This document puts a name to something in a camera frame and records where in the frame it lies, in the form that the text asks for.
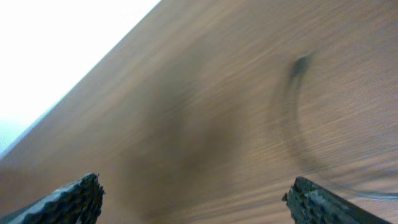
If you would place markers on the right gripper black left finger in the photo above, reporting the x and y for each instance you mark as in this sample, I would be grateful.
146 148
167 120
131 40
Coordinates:
78 202

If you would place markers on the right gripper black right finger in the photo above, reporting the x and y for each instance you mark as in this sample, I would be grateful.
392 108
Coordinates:
310 203

